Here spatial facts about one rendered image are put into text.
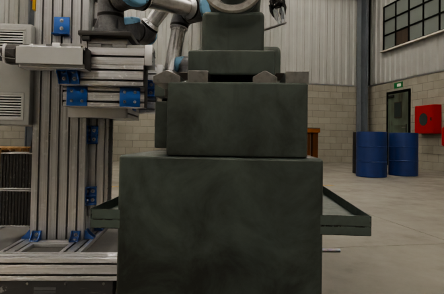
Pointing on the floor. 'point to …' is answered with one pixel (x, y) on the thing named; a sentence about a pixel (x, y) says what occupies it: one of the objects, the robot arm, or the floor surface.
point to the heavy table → (312, 141)
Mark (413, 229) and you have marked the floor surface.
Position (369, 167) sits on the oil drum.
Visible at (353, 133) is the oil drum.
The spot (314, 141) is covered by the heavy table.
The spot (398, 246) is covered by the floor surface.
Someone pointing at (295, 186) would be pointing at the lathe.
